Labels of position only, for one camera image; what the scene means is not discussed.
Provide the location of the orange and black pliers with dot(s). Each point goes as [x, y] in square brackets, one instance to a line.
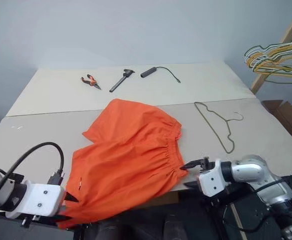
[92, 80]

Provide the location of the rack of empty hangers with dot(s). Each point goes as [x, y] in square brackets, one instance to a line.
[254, 65]

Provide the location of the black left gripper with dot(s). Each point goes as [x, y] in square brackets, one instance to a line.
[55, 218]

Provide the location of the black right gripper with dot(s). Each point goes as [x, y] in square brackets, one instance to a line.
[206, 165]

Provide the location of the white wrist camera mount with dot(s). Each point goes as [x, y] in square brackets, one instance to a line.
[40, 200]
[211, 182]

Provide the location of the thin wooden slat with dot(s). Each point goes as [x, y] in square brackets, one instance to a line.
[237, 222]

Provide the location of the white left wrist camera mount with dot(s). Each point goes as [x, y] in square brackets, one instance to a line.
[40, 200]

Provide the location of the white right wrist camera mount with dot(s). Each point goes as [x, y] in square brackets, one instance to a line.
[211, 182]

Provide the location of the small black clip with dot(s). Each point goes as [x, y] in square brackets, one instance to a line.
[118, 83]

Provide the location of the wooden hanger rack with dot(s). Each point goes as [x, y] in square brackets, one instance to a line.
[258, 81]

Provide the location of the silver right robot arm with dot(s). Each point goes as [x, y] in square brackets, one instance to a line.
[256, 172]

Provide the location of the orange shorts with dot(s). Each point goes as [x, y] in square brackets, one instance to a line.
[125, 160]

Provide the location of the brown cardboard box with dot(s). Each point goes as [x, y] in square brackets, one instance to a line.
[283, 112]

